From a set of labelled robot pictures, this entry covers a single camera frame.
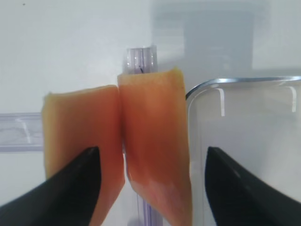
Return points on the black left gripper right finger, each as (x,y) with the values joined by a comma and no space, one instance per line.
(238,198)

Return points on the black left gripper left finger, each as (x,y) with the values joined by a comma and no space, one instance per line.
(68,198)

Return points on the orange cheese slice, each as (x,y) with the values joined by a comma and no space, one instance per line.
(77,120)
(156,142)

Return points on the clear acrylic tomato holder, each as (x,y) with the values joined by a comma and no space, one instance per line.
(21,133)

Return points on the clear acrylic cheese holder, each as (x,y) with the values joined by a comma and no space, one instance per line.
(143,60)

